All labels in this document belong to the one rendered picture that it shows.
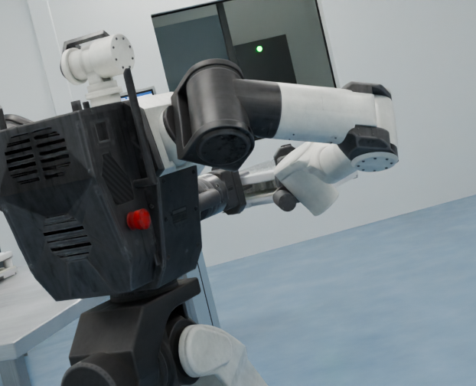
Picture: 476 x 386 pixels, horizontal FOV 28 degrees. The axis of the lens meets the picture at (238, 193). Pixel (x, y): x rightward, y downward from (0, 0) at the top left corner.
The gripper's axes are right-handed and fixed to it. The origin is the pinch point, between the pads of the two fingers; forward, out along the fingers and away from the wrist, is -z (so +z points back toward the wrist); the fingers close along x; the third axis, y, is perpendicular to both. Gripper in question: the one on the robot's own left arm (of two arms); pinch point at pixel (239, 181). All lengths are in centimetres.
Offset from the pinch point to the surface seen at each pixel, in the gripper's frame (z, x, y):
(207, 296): -188, 77, -175
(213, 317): -188, 89, -175
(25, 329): 44, 17, -29
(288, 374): -159, 107, -117
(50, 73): -344, -60, -402
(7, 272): -14, 17, -102
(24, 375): 49, 25, -27
